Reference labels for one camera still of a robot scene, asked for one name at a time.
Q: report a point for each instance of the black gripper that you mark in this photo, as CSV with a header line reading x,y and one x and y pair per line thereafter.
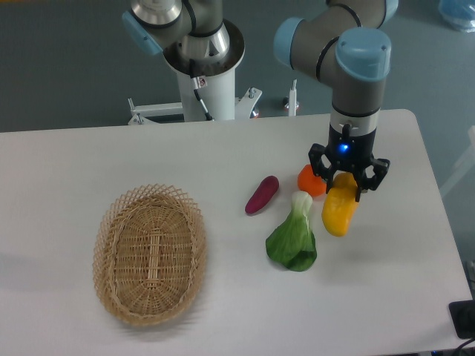
x,y
350,154

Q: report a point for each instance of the yellow mango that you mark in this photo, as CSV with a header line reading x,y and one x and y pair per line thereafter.
x,y
340,205

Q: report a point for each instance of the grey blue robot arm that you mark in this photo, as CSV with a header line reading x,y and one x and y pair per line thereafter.
x,y
343,48

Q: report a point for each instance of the woven wicker basket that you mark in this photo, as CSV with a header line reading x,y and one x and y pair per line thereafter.
x,y
150,255

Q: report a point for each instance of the orange fruit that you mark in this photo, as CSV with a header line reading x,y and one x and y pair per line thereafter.
x,y
310,183

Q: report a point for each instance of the purple sweet potato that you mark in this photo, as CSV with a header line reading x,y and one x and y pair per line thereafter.
x,y
263,194

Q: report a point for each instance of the green bok choy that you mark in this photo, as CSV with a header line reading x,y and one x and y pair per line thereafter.
x,y
292,244

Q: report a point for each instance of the blue object top right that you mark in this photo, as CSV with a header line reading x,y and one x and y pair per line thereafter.
x,y
458,13

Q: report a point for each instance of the black device at table edge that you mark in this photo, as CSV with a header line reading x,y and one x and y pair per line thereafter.
x,y
462,315

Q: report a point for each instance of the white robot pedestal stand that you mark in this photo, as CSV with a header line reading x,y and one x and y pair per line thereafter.
x,y
205,69

